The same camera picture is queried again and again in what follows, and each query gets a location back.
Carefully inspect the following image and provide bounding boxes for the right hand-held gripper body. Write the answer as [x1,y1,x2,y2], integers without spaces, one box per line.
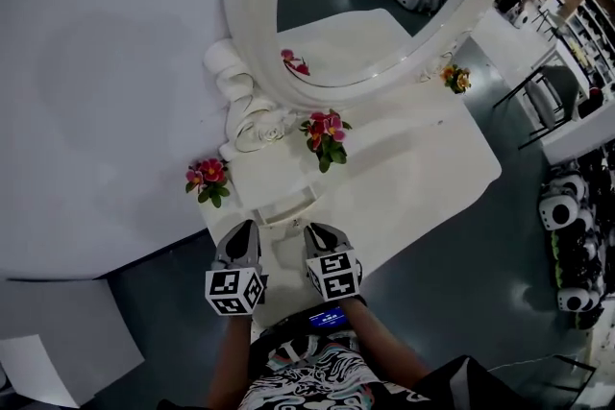
[303,223,363,302]

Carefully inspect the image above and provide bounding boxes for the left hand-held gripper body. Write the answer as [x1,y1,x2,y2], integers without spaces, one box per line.
[205,219,268,317]

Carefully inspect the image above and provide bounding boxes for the white dressing table drawer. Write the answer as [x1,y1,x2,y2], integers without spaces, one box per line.
[252,185,321,227]

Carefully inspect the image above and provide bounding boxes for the person's left forearm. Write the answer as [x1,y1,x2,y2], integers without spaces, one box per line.
[206,312,255,410]

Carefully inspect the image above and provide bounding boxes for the person's right forearm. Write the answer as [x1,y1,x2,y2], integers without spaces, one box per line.
[335,296,431,383]

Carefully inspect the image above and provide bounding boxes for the white dressing table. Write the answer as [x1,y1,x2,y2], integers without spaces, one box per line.
[199,76,504,342]

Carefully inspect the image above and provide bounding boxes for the black device with blue screen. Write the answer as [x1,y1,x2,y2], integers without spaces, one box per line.
[306,305,353,331]

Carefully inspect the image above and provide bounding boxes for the person's black white patterned shirt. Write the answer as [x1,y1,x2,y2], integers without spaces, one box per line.
[157,329,615,410]

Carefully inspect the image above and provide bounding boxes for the pink flower plant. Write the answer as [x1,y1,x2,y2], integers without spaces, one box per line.
[299,109,354,175]
[184,157,233,209]

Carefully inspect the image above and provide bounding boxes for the white box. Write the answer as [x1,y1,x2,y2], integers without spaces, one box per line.
[0,276,146,407]

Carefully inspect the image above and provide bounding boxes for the white carved rose mirror support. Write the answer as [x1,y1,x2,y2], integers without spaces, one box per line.
[203,37,300,162]

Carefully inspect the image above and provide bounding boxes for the orange yellow flower plant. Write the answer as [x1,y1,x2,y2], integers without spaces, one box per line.
[440,63,474,96]

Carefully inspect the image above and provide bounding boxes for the pile of black white devices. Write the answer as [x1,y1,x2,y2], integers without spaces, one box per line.
[536,151,609,331]

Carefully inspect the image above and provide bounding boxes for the oval white framed mirror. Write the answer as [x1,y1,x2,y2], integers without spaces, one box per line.
[220,0,550,111]

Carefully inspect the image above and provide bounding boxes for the black chair with grey seat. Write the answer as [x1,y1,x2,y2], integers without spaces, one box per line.
[492,63,583,151]

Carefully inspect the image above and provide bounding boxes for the white storage shelf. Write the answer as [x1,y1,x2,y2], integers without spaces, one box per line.
[565,0,615,105]

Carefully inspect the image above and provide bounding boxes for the black metal frame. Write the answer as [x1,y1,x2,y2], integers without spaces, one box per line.
[550,352,598,410]

